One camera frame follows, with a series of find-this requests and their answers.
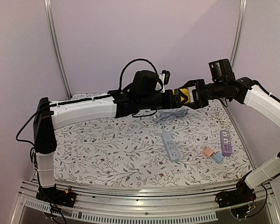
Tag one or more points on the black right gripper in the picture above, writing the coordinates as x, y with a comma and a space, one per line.
201, 92

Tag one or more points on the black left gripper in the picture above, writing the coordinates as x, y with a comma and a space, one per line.
177, 103

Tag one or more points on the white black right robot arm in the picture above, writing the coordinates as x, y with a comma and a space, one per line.
250, 93

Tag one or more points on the right aluminium frame post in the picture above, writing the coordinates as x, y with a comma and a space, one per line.
239, 30

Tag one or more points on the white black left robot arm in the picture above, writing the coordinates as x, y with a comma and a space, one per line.
50, 116

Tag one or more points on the floral patterned table mat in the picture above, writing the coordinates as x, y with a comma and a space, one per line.
129, 151

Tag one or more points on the pink plug adapter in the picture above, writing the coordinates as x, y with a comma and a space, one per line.
208, 152

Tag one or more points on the aluminium front rail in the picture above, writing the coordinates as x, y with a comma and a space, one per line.
97, 204

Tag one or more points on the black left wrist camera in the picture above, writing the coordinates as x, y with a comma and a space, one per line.
146, 82

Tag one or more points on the light blue plug adapter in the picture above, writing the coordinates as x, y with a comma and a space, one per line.
218, 157

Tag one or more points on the left aluminium frame post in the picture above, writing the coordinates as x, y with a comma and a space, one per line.
55, 46

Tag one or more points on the purple power strip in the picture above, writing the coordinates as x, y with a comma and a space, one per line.
225, 139

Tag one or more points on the aluminium frame post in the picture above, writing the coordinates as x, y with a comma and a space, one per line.
55, 46
239, 30

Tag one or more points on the yellow cube socket adapter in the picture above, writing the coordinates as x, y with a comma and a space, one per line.
184, 94

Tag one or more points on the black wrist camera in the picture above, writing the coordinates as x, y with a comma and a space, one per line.
146, 82
221, 71

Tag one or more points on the blue power strip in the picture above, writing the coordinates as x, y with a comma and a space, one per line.
170, 147

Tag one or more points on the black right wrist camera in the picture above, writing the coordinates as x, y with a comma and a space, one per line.
221, 71

